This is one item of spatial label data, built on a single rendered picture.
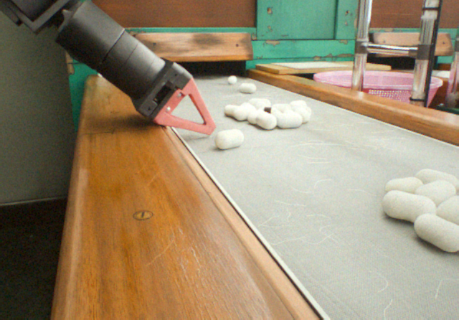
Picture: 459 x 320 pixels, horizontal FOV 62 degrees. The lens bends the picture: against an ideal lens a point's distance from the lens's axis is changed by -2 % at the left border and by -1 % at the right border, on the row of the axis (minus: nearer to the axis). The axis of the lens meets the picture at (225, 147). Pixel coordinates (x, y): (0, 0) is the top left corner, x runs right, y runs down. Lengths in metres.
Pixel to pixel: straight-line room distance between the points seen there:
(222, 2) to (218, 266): 0.93
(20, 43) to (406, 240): 1.70
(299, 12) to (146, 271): 1.03
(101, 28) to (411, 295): 0.36
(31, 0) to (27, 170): 1.54
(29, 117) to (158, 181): 1.60
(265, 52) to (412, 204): 0.86
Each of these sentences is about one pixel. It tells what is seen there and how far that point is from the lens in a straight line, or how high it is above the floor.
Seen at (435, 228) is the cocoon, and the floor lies 0.75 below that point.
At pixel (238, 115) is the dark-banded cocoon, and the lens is 0.57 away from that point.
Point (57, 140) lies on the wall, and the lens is 1.88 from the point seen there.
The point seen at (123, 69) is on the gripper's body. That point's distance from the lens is 0.43.
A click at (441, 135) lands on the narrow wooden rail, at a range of 0.54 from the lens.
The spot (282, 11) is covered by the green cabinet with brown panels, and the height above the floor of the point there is 0.92.
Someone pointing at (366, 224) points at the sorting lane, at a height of 0.74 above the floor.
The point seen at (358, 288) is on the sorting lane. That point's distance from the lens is 0.23.
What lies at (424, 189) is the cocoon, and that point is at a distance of 0.32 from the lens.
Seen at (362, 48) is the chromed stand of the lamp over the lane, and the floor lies 0.84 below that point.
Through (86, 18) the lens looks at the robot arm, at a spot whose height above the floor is 0.88.
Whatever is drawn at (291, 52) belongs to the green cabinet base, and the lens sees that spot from 1.14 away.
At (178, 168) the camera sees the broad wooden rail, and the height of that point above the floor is 0.76.
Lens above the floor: 0.87
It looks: 17 degrees down
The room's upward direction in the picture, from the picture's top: straight up
